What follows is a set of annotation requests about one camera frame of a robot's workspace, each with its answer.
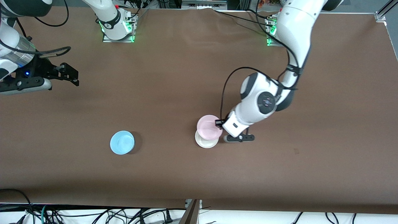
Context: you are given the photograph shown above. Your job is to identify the pink bowl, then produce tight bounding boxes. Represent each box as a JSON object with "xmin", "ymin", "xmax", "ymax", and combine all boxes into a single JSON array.
[{"xmin": 197, "ymin": 115, "xmax": 224, "ymax": 140}]

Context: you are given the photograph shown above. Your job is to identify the blue bowl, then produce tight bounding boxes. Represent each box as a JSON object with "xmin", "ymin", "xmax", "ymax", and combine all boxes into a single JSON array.
[{"xmin": 110, "ymin": 130, "xmax": 135, "ymax": 155}]

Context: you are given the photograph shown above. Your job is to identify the white bowl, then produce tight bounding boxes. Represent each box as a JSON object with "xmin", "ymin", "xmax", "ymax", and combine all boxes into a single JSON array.
[{"xmin": 195, "ymin": 130, "xmax": 219, "ymax": 149}]

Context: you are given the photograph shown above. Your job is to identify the brown table cloth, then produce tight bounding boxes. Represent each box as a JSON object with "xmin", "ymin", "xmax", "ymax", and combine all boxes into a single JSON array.
[{"xmin": 0, "ymin": 6, "xmax": 398, "ymax": 215}]

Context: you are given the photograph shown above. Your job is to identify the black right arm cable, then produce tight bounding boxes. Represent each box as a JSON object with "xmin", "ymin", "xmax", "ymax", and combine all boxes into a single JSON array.
[{"xmin": 0, "ymin": 0, "xmax": 72, "ymax": 58}]

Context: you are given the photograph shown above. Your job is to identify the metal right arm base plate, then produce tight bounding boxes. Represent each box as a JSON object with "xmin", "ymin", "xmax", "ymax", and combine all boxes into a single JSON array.
[{"xmin": 102, "ymin": 13, "xmax": 136, "ymax": 43}]

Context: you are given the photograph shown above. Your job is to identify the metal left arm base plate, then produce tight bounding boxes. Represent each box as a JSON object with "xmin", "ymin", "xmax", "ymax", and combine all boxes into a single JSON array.
[{"xmin": 266, "ymin": 16, "xmax": 285, "ymax": 47}]

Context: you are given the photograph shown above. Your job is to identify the aluminium post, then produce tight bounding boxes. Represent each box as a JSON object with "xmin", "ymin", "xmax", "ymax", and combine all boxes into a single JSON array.
[{"xmin": 179, "ymin": 199, "xmax": 203, "ymax": 224}]

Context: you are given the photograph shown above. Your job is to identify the black cable on cloth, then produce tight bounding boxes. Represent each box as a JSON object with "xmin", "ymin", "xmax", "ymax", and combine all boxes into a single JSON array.
[{"xmin": 214, "ymin": 9, "xmax": 277, "ymax": 28}]

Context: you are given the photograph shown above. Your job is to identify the grey metal rail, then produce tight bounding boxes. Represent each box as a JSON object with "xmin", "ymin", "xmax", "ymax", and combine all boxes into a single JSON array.
[{"xmin": 182, "ymin": 0, "xmax": 228, "ymax": 8}]

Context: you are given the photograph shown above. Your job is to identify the black looping floor cable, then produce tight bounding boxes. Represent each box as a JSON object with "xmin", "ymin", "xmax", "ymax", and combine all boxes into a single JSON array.
[{"xmin": 0, "ymin": 189, "xmax": 35, "ymax": 224}]

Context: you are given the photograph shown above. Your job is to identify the aluminium frame profile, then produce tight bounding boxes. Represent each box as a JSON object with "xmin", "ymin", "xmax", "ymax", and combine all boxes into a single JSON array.
[{"xmin": 374, "ymin": 0, "xmax": 398, "ymax": 23}]

